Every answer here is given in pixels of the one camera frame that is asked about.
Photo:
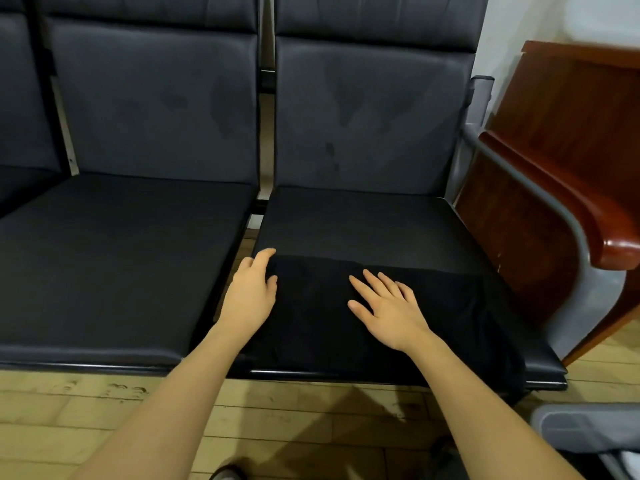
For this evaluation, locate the person's right hand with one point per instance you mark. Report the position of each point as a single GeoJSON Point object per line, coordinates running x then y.
{"type": "Point", "coordinates": [392, 313]}

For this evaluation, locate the person's left hand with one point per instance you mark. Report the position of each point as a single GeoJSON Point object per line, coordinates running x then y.
{"type": "Point", "coordinates": [250, 297]}

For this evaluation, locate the black t-shirt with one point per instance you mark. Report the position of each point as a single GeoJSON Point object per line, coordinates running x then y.
{"type": "Point", "coordinates": [320, 325]}

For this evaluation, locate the grey plastic storage bin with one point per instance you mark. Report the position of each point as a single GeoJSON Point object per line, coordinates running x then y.
{"type": "Point", "coordinates": [590, 430]}

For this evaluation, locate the white plastic tray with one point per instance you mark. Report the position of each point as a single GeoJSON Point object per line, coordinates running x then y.
{"type": "Point", "coordinates": [605, 17]}

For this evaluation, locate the person's left forearm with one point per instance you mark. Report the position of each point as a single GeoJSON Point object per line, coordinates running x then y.
{"type": "Point", "coordinates": [160, 420]}

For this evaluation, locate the person's right forearm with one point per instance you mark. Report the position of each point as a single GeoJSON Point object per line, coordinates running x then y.
{"type": "Point", "coordinates": [490, 420]}

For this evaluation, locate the person's black shoe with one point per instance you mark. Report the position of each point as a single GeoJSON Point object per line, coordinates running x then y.
{"type": "Point", "coordinates": [445, 460]}
{"type": "Point", "coordinates": [228, 472]}

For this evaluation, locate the black leather bench seat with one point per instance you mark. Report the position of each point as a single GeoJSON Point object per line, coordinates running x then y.
{"type": "Point", "coordinates": [25, 95]}
{"type": "Point", "coordinates": [150, 105]}
{"type": "Point", "coordinates": [370, 115]}

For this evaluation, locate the brown wooden bench armrest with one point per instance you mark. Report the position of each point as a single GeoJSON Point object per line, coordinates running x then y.
{"type": "Point", "coordinates": [580, 200]}

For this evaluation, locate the brown wooden desk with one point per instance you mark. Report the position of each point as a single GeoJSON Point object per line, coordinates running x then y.
{"type": "Point", "coordinates": [570, 115]}

